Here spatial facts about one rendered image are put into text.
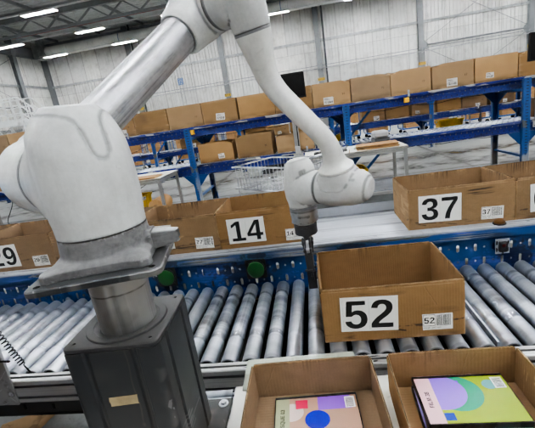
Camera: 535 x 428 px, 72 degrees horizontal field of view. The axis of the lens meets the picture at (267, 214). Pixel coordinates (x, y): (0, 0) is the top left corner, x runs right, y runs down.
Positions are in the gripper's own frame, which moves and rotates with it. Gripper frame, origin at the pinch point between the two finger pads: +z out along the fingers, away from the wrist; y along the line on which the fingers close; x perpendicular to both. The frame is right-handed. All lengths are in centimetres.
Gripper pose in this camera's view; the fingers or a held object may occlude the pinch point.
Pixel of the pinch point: (312, 278)
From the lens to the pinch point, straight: 129.7
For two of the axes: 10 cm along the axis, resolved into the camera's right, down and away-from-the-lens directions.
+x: 9.8, -1.1, -1.5
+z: 1.5, 9.5, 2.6
